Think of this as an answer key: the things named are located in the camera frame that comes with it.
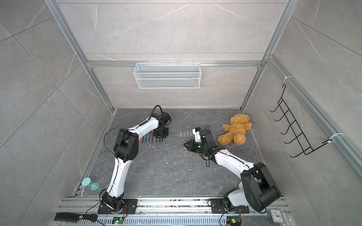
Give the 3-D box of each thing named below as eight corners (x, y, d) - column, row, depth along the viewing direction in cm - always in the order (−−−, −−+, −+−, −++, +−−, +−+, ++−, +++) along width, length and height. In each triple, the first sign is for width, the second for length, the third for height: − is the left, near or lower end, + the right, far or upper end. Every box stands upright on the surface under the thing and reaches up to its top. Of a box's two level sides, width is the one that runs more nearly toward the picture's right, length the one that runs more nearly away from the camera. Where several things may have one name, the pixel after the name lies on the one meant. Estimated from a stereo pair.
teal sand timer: (89, 190, 81) (79, 186, 73) (92, 182, 84) (83, 177, 76) (97, 190, 81) (88, 186, 73) (100, 182, 84) (91, 177, 76)
